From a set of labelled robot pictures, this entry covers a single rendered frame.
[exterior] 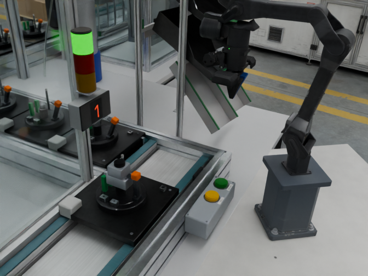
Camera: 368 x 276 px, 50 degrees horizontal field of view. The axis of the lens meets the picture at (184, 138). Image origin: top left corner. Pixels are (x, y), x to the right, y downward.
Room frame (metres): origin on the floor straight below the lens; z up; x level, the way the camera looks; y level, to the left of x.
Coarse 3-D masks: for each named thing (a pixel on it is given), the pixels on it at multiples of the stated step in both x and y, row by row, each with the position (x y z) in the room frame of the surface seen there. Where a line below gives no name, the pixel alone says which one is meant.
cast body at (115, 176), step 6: (114, 162) 0.84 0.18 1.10; (120, 162) 0.84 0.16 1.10; (126, 162) 0.86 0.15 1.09; (108, 168) 0.84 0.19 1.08; (114, 168) 0.83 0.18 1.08; (120, 168) 0.83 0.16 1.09; (126, 168) 0.84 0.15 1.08; (108, 174) 0.84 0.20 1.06; (114, 174) 0.83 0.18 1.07; (120, 174) 0.82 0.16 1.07; (126, 174) 0.84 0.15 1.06; (108, 180) 0.84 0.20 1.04; (114, 180) 0.83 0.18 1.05; (120, 180) 0.82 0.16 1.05; (126, 180) 0.82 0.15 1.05; (132, 180) 0.84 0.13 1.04; (120, 186) 0.82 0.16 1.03; (126, 186) 0.82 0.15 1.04
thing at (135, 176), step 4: (136, 172) 0.83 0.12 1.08; (140, 172) 0.83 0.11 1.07; (128, 176) 0.83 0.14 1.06; (132, 176) 0.82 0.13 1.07; (136, 176) 0.81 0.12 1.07; (140, 176) 0.83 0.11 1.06; (136, 180) 0.81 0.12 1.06; (136, 184) 0.82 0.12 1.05; (136, 188) 0.82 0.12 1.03; (136, 192) 0.82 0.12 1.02; (136, 196) 0.82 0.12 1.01
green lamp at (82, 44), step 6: (72, 36) 0.91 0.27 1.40; (78, 36) 0.91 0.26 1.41; (84, 36) 0.91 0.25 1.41; (90, 36) 0.92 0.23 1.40; (72, 42) 0.92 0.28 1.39; (78, 42) 0.91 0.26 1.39; (84, 42) 0.91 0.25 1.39; (90, 42) 0.92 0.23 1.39; (72, 48) 0.92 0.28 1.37; (78, 48) 0.91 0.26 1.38; (84, 48) 0.91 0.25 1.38; (90, 48) 0.92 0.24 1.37; (78, 54) 0.91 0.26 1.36; (84, 54) 0.91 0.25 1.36
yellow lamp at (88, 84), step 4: (76, 76) 0.92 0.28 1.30; (80, 76) 0.91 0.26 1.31; (84, 76) 0.91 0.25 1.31; (88, 76) 0.91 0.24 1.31; (92, 76) 0.92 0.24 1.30; (76, 80) 0.92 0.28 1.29; (80, 80) 0.91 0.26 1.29; (84, 80) 0.91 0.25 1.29; (88, 80) 0.91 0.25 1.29; (92, 80) 0.92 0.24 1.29; (76, 84) 0.92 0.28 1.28; (80, 84) 0.91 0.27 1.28; (84, 84) 0.91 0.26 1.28; (88, 84) 0.91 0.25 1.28; (92, 84) 0.92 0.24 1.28; (80, 88) 0.91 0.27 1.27; (84, 88) 0.91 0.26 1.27; (88, 88) 0.91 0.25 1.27; (92, 88) 0.92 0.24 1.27; (80, 92) 0.91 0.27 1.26; (84, 92) 0.91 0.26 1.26; (88, 92) 0.91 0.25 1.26
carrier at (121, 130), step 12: (96, 132) 1.15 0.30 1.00; (120, 132) 1.21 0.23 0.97; (144, 132) 1.22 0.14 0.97; (96, 144) 1.09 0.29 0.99; (108, 144) 1.11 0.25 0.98; (120, 144) 1.13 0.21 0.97; (132, 144) 1.14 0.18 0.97; (96, 156) 1.05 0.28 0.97; (108, 156) 1.05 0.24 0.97; (120, 156) 1.08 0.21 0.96
